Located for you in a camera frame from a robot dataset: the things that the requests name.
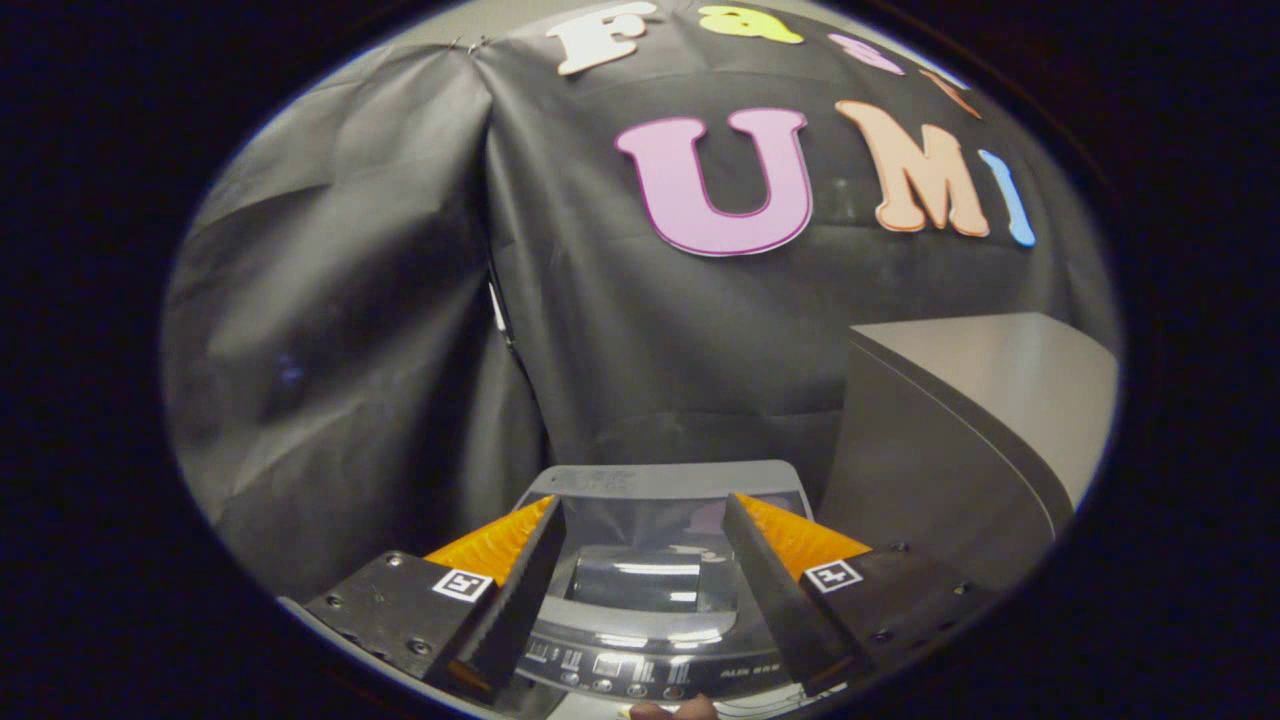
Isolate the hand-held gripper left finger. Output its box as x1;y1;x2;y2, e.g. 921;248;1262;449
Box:
300;495;568;701

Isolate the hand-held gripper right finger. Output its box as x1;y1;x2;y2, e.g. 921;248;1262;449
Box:
722;492;1001;696

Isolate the dark washing machine lid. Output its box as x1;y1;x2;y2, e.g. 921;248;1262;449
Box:
520;462;813;641

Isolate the grey washing machine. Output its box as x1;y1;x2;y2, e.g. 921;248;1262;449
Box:
500;460;851;719

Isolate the black backdrop cloth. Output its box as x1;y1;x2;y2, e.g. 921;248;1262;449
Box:
162;0;1121;601

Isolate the beige cabinet with dark frame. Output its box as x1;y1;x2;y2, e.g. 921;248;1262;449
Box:
818;312;1119;591

